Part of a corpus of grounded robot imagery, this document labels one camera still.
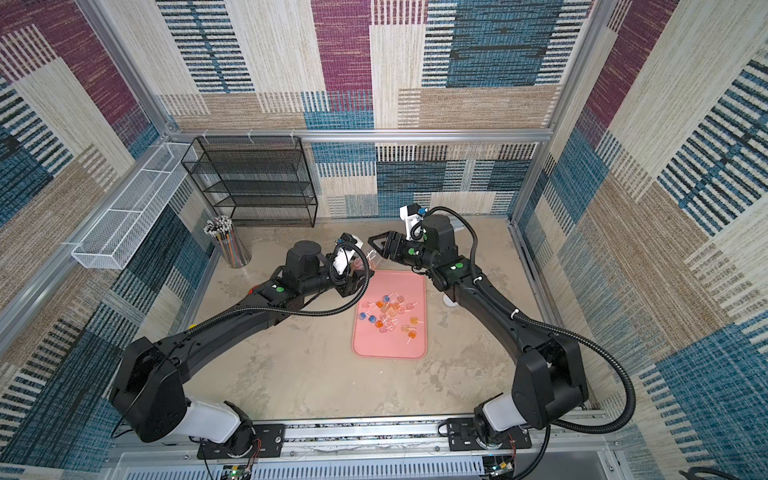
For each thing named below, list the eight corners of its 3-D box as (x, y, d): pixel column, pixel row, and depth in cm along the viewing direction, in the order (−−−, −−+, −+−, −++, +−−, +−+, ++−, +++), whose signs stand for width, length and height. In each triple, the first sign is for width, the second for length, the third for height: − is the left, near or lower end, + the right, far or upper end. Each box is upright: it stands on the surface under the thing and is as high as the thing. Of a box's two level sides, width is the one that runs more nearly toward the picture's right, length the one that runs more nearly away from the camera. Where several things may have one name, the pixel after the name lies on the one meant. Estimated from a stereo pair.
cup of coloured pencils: (227, 268, 109) (201, 232, 95) (233, 252, 114) (210, 215, 99) (247, 268, 109) (225, 232, 94) (253, 252, 114) (233, 215, 99)
